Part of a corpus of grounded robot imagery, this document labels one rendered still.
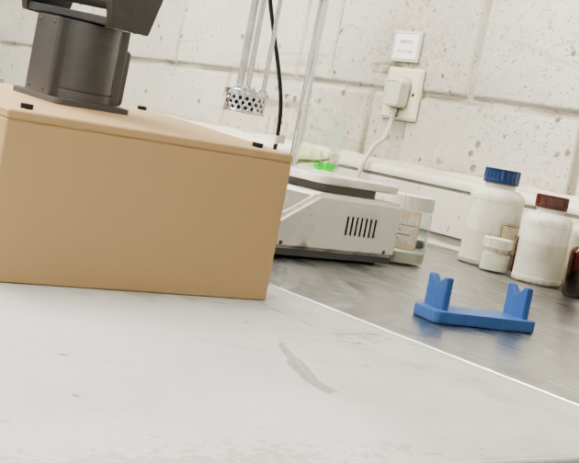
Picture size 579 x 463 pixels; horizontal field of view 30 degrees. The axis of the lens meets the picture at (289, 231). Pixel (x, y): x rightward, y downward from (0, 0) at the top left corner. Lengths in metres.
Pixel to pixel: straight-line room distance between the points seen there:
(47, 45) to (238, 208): 0.18
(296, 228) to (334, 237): 0.06
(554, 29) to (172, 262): 0.97
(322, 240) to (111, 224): 0.43
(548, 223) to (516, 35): 0.42
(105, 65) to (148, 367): 0.33
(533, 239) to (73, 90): 0.69
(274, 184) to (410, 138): 1.00
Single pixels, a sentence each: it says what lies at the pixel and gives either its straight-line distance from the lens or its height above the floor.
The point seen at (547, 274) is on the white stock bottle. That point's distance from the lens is 1.31.
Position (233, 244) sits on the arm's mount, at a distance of 0.75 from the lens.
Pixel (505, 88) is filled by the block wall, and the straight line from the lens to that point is 1.63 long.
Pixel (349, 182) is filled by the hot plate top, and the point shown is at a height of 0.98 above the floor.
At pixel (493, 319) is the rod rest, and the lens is 0.86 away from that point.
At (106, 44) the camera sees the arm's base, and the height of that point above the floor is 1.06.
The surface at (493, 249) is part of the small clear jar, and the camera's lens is 1.35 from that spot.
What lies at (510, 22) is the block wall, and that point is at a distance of 1.65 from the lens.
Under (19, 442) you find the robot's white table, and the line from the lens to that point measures 0.39.
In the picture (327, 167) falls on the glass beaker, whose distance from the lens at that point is 1.15.
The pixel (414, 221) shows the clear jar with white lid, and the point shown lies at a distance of 1.21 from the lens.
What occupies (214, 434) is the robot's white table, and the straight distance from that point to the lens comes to 0.43.
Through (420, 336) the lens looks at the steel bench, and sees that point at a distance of 0.75.
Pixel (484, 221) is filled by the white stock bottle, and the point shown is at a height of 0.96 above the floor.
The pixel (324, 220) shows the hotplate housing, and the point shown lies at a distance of 1.08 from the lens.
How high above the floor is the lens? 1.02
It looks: 5 degrees down
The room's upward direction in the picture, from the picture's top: 11 degrees clockwise
